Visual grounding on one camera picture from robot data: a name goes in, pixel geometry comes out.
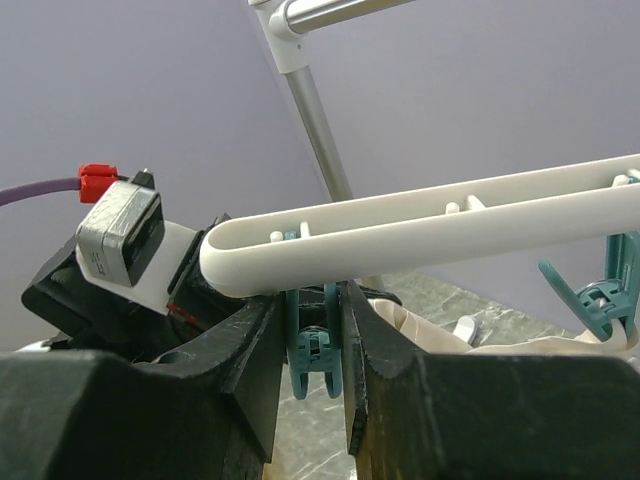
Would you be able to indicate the white clip hanger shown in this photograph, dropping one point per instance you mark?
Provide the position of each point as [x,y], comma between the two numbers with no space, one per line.
[290,249]

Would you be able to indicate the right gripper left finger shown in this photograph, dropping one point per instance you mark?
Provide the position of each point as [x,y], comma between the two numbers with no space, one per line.
[204,410]

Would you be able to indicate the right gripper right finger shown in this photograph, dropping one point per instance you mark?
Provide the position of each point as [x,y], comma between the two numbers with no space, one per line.
[410,414]

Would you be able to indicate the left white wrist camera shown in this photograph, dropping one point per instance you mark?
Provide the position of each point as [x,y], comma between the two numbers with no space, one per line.
[124,245]

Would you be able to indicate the teal clothes clip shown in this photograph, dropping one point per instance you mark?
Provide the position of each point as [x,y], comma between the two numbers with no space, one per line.
[612,299]
[314,349]

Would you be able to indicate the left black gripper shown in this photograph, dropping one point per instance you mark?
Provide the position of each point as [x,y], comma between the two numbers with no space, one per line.
[89,317]

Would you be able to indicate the silver white clothes rack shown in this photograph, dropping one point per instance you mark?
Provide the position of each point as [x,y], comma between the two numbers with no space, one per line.
[284,25]

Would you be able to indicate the khaki underwear white waistband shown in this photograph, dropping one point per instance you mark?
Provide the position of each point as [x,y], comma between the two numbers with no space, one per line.
[436,340]

